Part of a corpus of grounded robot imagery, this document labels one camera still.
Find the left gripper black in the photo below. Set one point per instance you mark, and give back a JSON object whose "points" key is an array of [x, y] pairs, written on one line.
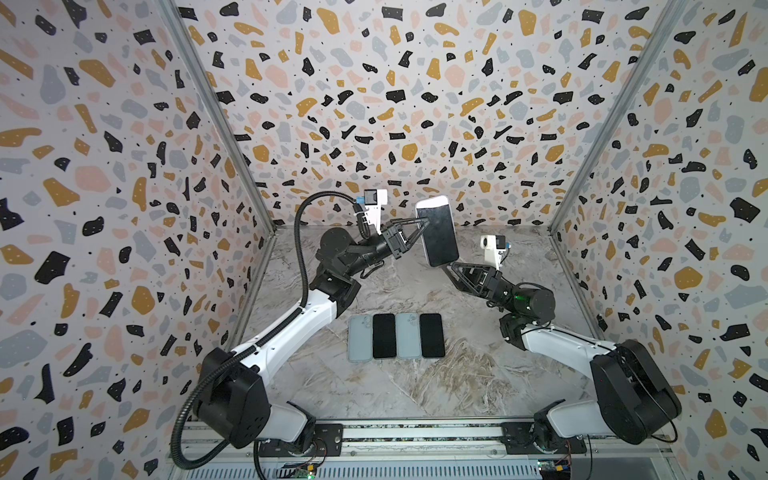
{"points": [[395, 242]]}

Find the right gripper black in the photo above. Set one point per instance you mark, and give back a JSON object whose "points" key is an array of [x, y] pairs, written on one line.
{"points": [[480, 279]]}

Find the white phone case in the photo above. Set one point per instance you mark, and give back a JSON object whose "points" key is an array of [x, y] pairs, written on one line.
{"points": [[438, 231]]}

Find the light green phone case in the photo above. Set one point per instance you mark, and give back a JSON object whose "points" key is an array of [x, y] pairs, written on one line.
{"points": [[408, 339], [360, 338]]}

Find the black phone blue back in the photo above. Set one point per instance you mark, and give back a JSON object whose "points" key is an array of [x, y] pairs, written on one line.
{"points": [[384, 336]]}

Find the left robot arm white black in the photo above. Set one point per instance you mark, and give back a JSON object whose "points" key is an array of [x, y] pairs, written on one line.
{"points": [[230, 396]]}

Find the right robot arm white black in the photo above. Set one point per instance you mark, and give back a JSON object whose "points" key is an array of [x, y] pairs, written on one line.
{"points": [[634, 400]]}

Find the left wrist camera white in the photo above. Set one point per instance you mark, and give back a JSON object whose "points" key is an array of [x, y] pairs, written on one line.
{"points": [[372, 202]]}

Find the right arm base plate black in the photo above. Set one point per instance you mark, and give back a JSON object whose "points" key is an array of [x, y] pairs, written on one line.
{"points": [[528, 438]]}

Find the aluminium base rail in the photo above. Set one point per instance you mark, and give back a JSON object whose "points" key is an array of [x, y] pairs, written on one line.
{"points": [[464, 439]]}

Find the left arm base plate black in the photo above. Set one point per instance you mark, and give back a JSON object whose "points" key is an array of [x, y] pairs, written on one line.
{"points": [[321, 440]]}

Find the white ribbed cable tray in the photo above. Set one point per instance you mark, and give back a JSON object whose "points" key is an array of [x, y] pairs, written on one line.
{"points": [[512, 469]]}

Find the left corner aluminium post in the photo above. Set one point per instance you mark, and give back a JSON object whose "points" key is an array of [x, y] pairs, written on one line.
{"points": [[187, 52]]}

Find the corner aluminium post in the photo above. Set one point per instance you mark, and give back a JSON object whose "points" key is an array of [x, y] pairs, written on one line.
{"points": [[187, 52], [669, 16]]}

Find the right corner aluminium post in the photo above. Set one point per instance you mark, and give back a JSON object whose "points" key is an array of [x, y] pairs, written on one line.
{"points": [[669, 16]]}

